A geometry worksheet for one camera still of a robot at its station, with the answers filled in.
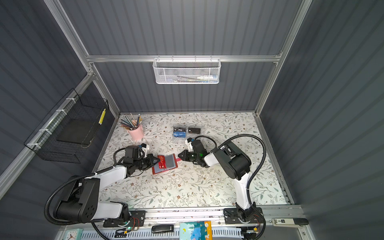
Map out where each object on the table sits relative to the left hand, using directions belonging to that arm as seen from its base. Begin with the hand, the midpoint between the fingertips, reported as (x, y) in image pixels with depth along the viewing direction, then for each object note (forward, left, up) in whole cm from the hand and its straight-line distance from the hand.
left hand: (161, 161), depth 88 cm
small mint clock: (-35, +36, -3) cm, 51 cm away
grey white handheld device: (-31, -65, -1) cm, 72 cm away
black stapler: (-34, -2, -1) cm, 34 cm away
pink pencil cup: (+20, +19, 0) cm, 28 cm away
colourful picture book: (-34, -21, -4) cm, 40 cm away
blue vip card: (+20, -10, -1) cm, 22 cm away
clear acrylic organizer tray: (+23, -13, +3) cm, 27 cm away
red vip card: (0, 0, -2) cm, 3 cm away
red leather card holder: (+1, -6, -4) cm, 7 cm away
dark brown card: (+22, -20, +1) cm, 30 cm away
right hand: (+5, -11, -4) cm, 13 cm away
